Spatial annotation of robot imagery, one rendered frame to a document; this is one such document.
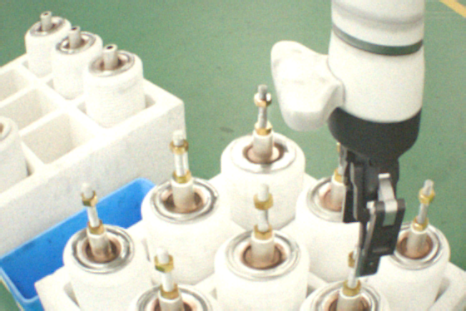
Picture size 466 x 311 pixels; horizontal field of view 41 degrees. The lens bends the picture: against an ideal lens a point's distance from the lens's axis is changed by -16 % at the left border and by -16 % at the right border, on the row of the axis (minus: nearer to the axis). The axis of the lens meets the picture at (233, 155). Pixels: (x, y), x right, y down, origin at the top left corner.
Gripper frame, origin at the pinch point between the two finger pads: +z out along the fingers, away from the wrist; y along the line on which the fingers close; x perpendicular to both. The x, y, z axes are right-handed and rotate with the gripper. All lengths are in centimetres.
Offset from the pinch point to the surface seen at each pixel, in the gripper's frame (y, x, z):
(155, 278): 13.2, 18.9, 17.3
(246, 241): 11.1, 8.8, 9.9
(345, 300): -1.0, 0.6, 7.6
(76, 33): 58, 32, 8
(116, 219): 35, 26, 28
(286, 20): 111, -10, 35
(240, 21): 112, 2, 35
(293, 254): 8.5, 4.4, 9.9
